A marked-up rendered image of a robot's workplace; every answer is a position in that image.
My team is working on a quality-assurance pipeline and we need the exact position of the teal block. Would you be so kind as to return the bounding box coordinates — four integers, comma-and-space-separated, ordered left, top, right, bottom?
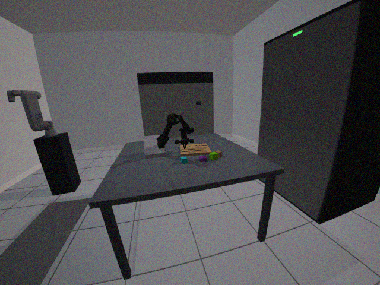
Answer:
181, 156, 188, 164

